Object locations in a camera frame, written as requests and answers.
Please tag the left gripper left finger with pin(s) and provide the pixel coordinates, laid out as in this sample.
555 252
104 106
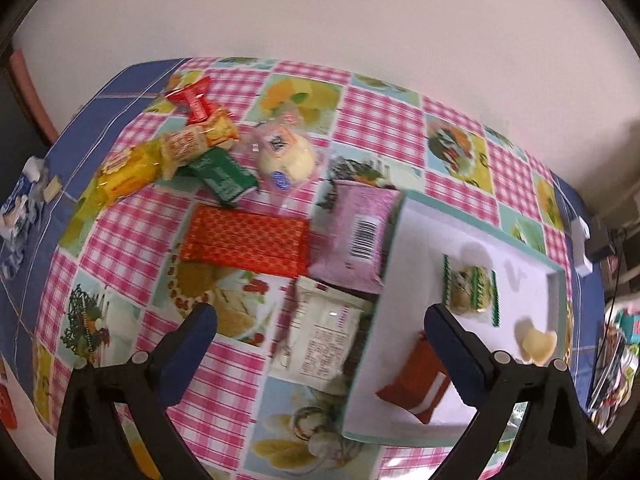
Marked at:
177 357

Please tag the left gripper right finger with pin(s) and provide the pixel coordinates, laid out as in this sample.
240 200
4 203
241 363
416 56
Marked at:
467 361

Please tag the dark red snack packet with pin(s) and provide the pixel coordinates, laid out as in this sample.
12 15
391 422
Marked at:
421 383

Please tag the small yellow cake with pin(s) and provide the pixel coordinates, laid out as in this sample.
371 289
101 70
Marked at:
536 346

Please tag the green striped cookie packet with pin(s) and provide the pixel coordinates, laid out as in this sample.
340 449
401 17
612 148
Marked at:
470 291

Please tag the white teal-rimmed tray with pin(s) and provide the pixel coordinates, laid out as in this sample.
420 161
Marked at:
431 237

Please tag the white text snack packet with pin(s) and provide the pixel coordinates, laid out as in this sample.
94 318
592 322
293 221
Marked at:
323 328

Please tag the cluttered items pile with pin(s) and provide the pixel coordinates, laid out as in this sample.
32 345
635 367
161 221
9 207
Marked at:
617 366

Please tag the orange patterned snack packet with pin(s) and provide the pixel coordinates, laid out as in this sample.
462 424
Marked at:
243 240

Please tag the pink checkered plastic tablecloth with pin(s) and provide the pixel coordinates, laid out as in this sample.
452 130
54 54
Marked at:
303 218

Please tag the pink snack packet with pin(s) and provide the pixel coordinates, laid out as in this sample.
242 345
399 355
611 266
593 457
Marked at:
351 255

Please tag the green snack packet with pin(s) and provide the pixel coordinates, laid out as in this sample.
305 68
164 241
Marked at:
223 175

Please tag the yellow bread packet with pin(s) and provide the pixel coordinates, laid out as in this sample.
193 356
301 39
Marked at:
128 171

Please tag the small white wafer piece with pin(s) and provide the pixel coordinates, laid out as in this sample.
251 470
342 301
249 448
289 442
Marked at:
53 188

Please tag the opened blue white wrapper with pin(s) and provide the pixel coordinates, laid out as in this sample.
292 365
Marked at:
20 212

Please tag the cream swiss roll packet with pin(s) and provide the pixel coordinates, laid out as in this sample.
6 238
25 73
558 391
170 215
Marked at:
179 148

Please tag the clear bag yellow bun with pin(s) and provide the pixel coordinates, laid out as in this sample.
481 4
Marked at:
283 152

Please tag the blue fabric cloth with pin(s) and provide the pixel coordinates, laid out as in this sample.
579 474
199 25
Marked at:
74 157

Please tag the bright red candy packet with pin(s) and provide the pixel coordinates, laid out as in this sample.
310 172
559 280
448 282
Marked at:
193 98

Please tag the black device with cable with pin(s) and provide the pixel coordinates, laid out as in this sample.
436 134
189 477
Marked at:
602 243

